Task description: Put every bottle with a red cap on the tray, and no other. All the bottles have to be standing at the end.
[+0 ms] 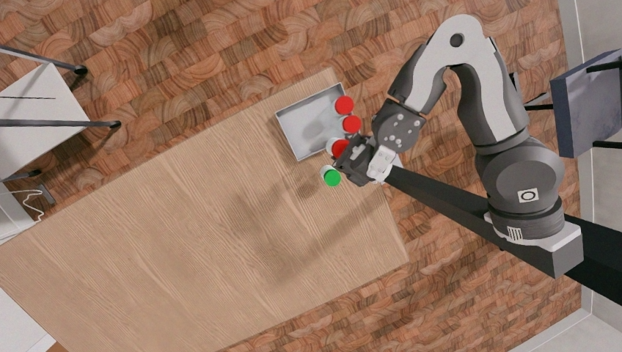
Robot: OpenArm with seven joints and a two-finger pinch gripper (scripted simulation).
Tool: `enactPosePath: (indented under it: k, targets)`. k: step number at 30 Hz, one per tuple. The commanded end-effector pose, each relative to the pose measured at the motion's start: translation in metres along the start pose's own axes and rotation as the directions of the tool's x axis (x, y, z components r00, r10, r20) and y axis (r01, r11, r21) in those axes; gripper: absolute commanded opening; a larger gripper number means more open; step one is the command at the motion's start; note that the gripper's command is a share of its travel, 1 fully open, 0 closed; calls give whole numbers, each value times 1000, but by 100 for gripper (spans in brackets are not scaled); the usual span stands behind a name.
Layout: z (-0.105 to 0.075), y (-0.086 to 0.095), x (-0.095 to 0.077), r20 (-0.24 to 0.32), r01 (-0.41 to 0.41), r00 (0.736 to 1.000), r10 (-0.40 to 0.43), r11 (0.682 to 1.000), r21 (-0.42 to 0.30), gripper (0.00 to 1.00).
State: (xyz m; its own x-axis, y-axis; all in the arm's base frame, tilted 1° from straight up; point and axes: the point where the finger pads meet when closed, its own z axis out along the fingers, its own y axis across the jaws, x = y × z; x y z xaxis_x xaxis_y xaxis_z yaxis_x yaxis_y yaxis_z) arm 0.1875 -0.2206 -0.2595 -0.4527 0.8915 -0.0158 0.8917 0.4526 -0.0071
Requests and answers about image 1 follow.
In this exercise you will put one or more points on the green-capped bottle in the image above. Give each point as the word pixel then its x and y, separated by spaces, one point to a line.
pixel 330 175

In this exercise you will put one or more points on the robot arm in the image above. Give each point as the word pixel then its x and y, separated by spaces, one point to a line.
pixel 521 175

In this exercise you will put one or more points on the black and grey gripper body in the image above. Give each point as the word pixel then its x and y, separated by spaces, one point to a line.
pixel 345 160

